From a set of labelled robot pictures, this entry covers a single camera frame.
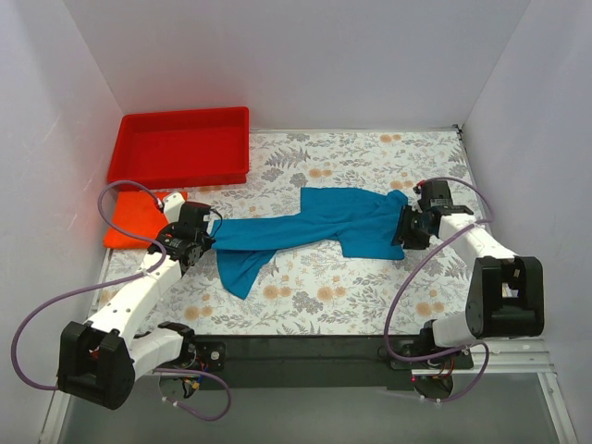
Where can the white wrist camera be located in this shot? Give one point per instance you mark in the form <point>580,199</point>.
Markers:
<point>170,206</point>
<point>420,189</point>

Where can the floral patterned table mat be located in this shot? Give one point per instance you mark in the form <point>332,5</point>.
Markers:
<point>315,289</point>

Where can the teal t shirt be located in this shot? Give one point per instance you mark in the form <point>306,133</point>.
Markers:
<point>362,222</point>

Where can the folded orange t shirt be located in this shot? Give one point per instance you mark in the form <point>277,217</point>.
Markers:
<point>137,213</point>

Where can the red plastic tray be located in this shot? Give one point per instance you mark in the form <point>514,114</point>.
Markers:
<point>183,149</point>

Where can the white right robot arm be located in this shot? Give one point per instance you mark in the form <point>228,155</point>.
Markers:
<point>505,299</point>

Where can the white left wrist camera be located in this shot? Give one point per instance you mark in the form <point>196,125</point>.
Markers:
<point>170,206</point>

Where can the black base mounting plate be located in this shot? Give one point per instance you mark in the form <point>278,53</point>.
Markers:
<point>306,362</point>

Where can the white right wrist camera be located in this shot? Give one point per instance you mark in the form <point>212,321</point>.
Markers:
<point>420,189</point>

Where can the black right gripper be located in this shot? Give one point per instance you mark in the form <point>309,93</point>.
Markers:
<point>408,228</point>

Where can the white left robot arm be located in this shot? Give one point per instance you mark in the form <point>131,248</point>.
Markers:
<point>100,360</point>

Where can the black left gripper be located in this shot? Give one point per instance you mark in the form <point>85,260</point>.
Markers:
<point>205,237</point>

